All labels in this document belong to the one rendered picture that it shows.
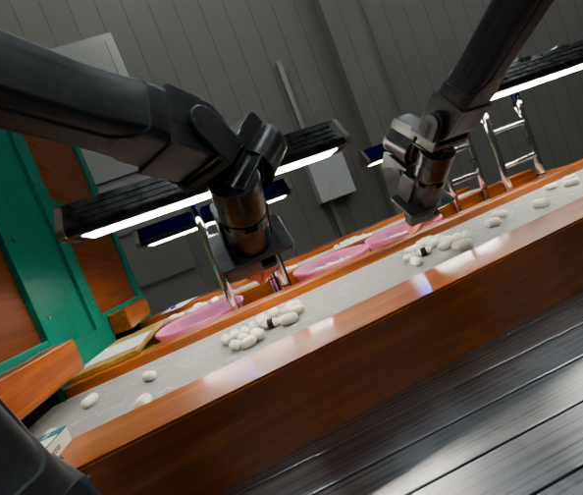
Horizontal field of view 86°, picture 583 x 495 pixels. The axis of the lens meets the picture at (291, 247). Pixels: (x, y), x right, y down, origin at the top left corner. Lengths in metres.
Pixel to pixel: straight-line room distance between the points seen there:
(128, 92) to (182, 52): 2.97
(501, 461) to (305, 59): 3.16
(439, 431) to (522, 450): 0.07
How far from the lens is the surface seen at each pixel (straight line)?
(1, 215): 0.97
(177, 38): 3.33
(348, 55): 3.24
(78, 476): 0.24
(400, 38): 3.67
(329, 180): 2.79
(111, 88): 0.30
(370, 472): 0.37
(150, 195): 0.68
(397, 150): 0.62
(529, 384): 0.43
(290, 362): 0.39
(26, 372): 0.70
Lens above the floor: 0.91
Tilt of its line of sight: 3 degrees down
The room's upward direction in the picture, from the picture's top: 21 degrees counter-clockwise
